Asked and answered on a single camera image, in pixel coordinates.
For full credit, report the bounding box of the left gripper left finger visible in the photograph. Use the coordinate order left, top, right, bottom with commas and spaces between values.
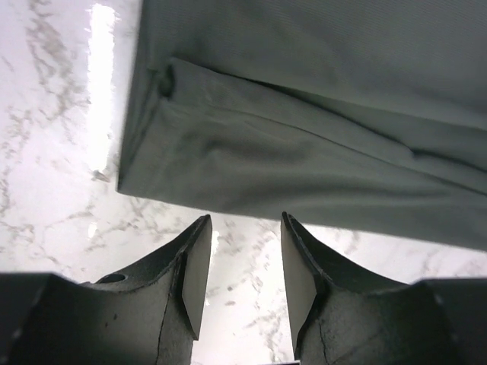
9, 215, 212, 364

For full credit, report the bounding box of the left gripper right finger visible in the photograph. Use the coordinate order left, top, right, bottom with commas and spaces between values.
281, 212, 467, 364

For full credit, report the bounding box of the dark grey t shirt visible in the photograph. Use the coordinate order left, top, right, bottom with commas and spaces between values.
117, 0, 486, 250

